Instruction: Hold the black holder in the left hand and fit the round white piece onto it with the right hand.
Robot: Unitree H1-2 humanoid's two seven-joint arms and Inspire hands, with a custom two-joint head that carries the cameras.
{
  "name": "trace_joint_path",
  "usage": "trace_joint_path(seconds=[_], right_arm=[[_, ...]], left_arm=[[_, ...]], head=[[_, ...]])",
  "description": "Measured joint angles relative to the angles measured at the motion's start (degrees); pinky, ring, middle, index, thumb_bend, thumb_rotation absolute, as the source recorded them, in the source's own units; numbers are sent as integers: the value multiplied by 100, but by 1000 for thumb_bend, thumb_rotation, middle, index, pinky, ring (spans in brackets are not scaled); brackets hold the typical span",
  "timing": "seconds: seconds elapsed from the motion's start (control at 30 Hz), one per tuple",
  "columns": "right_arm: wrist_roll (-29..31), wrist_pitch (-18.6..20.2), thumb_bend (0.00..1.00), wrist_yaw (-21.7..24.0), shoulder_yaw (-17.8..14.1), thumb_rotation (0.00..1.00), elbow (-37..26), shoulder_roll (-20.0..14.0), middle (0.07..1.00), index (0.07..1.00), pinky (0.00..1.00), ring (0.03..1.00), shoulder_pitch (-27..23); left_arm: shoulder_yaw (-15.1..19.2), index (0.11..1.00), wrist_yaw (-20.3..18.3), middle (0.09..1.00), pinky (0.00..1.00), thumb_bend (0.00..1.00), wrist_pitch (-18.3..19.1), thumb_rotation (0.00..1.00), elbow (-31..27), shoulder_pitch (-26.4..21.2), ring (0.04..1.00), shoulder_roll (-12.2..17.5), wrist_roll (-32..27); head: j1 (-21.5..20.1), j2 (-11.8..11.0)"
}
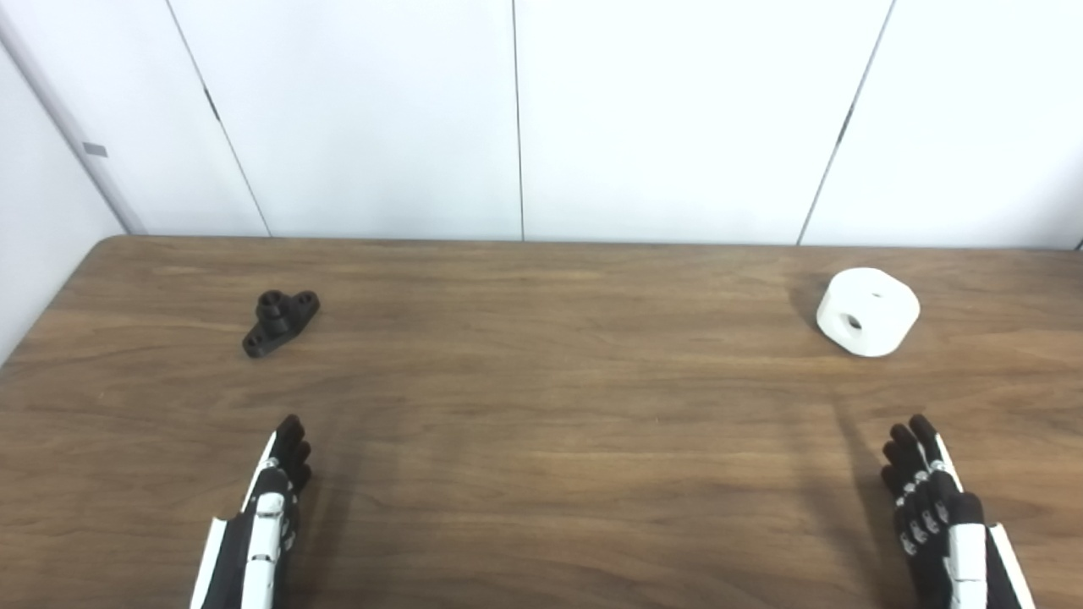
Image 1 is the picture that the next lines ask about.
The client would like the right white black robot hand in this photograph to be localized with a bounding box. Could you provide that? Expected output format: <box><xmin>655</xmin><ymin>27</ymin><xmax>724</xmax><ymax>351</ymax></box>
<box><xmin>880</xmin><ymin>413</ymin><xmax>1037</xmax><ymax>609</ymax></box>

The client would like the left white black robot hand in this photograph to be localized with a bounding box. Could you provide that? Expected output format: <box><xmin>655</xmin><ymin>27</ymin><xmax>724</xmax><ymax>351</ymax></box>
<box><xmin>190</xmin><ymin>414</ymin><xmax>312</xmax><ymax>609</ymax></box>

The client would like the round white plastic piece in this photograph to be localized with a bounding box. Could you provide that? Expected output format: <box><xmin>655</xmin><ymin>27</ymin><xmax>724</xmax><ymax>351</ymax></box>
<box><xmin>816</xmin><ymin>267</ymin><xmax>921</xmax><ymax>358</ymax></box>

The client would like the black flanged holder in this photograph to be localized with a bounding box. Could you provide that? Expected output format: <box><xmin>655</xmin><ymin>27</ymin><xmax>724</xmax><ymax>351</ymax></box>
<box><xmin>242</xmin><ymin>290</ymin><xmax>321</xmax><ymax>359</ymax></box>

